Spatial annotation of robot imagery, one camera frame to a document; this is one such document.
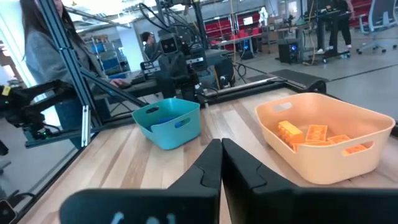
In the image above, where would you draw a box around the person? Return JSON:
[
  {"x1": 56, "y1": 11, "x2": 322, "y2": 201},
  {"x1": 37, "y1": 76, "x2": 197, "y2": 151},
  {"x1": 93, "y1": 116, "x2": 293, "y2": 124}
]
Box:
[
  {"x1": 19, "y1": 0, "x2": 131, "y2": 149},
  {"x1": 315, "y1": 0, "x2": 355, "y2": 55},
  {"x1": 141, "y1": 30, "x2": 159, "y2": 60}
]

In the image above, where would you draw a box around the light teal plastic bin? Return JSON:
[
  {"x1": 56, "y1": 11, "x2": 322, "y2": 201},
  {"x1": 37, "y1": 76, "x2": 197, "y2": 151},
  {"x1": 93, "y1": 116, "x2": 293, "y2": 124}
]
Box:
[{"x1": 131, "y1": 98, "x2": 202, "y2": 151}]

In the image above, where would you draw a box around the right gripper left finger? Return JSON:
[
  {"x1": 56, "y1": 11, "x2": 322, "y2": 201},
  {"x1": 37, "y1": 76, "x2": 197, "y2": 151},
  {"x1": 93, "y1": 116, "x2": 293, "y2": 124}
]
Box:
[{"x1": 58, "y1": 138, "x2": 223, "y2": 224}]

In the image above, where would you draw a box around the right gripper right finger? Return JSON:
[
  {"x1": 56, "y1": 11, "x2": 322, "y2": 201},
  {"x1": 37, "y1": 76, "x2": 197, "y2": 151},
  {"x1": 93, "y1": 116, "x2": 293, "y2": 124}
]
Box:
[{"x1": 222, "y1": 138, "x2": 398, "y2": 224}]

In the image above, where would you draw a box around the black wheeled standing desk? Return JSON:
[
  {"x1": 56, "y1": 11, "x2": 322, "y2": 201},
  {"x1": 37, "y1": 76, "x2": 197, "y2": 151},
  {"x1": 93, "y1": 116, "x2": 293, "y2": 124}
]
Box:
[{"x1": 306, "y1": 7, "x2": 354, "y2": 65}]

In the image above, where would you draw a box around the black tower one blue light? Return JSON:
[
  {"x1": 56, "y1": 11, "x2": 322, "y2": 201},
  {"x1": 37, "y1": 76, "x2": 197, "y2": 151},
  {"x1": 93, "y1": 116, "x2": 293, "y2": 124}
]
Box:
[{"x1": 277, "y1": 39, "x2": 302, "y2": 65}]

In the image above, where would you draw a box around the gray office chair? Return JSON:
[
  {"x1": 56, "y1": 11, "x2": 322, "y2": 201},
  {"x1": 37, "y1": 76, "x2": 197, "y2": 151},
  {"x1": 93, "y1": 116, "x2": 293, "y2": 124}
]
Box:
[{"x1": 356, "y1": 0, "x2": 398, "y2": 55}]

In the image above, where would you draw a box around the black aluminium rig frame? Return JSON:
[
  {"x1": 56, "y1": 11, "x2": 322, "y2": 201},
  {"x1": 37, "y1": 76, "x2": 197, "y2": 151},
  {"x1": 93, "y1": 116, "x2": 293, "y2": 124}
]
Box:
[{"x1": 12, "y1": 0, "x2": 329, "y2": 223}]

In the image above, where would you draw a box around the shelving with red bins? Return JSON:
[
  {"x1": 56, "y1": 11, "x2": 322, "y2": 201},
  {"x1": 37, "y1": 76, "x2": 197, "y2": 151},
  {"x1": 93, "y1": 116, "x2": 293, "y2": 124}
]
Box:
[{"x1": 203, "y1": 11, "x2": 265, "y2": 44}]

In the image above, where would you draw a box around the black device with pale rim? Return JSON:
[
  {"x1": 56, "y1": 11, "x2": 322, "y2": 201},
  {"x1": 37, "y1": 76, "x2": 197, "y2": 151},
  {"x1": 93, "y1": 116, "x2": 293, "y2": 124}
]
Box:
[{"x1": 0, "y1": 198, "x2": 17, "y2": 224}]

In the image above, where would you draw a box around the blue toy brick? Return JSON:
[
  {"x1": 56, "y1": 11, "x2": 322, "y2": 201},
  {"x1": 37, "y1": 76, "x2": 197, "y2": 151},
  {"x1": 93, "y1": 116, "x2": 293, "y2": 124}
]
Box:
[{"x1": 149, "y1": 116, "x2": 178, "y2": 132}]

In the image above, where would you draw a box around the orange plastic bin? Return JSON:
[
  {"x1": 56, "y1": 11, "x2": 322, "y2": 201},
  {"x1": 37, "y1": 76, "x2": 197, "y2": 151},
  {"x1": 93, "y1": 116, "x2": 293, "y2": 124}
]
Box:
[{"x1": 254, "y1": 92, "x2": 396, "y2": 185}]

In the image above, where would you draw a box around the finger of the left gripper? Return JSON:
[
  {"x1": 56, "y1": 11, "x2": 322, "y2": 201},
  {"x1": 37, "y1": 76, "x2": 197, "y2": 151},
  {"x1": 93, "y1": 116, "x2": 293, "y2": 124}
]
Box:
[
  {"x1": 175, "y1": 57, "x2": 187, "y2": 80},
  {"x1": 167, "y1": 57, "x2": 177, "y2": 80}
]

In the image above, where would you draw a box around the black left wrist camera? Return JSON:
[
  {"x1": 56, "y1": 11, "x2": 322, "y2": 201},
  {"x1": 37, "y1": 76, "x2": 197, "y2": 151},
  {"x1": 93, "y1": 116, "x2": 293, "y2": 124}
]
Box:
[{"x1": 159, "y1": 33, "x2": 182, "y2": 56}]

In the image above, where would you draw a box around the blue storage shelf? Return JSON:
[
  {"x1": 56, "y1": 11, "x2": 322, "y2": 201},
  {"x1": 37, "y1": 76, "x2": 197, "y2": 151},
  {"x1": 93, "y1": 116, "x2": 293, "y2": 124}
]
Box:
[{"x1": 83, "y1": 35, "x2": 130, "y2": 78}]

